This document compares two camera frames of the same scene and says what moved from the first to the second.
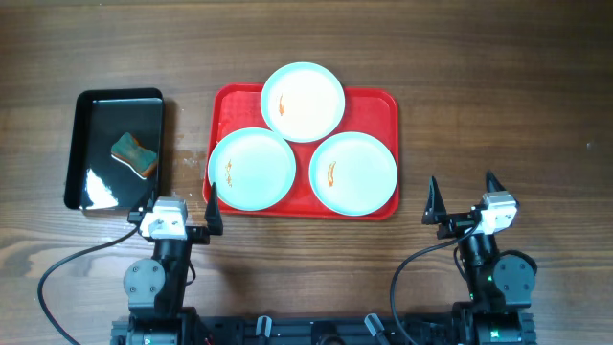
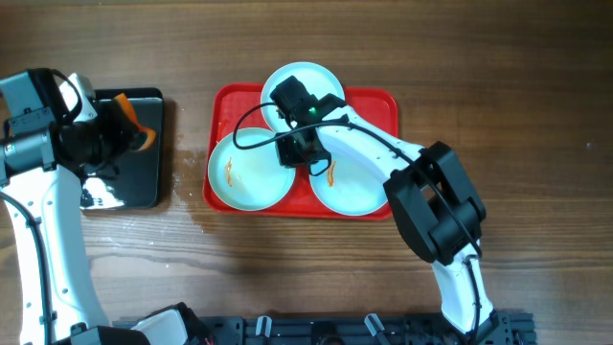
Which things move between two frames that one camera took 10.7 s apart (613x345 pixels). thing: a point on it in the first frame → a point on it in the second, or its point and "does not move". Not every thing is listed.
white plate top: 303,102 does not move
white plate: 251,169 does not move
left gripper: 194,232 → 106,139
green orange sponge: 128,149 → 124,103
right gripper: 460,225 → 295,156
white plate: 353,173 does not move
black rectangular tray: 93,179 does not move
